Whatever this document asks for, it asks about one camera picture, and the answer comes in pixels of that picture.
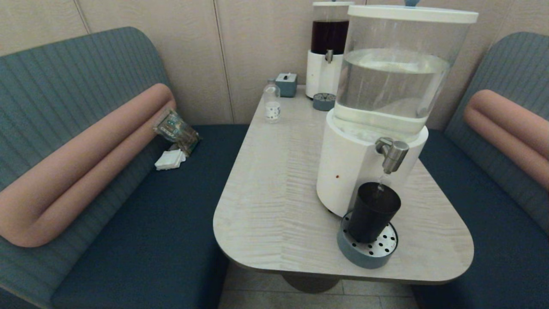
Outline black plastic cup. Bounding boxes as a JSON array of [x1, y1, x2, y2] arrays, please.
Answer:
[[347, 182, 401, 244]]

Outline silver metal dispenser tap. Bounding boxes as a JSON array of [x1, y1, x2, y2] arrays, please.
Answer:
[[375, 136, 410, 174]]

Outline small clear plastic bottle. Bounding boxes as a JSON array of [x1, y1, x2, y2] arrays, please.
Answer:
[[263, 79, 281, 124]]

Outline small blue box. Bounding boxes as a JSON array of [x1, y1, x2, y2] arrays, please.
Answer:
[[275, 73, 298, 98]]

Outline small blue drip tray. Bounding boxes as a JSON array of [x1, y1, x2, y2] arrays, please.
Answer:
[[312, 93, 337, 112]]

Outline large clear water dispenser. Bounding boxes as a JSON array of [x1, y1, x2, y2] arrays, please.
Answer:
[[316, 0, 479, 218]]

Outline small dark drink dispenser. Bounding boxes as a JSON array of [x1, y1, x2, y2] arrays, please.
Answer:
[[305, 1, 356, 100]]

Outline green snack packet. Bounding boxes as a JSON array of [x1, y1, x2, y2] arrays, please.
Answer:
[[153, 109, 201, 156]]

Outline white paper napkins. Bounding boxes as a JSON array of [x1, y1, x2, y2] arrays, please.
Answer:
[[154, 148, 187, 171]]

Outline large blue perforated drip tray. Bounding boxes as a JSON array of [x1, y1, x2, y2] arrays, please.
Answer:
[[337, 209, 398, 270]]

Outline pink bolster beside snack packet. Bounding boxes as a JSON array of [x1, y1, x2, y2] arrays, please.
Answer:
[[0, 83, 177, 248]]

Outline teal bench with snack packet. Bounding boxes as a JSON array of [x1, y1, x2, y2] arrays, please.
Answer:
[[0, 27, 249, 309]]

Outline teal upholstered empty bench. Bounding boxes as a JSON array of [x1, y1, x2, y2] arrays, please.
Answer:
[[412, 32, 549, 309]]

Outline dark table pedestal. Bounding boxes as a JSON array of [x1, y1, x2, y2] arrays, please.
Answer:
[[281, 273, 342, 295]]

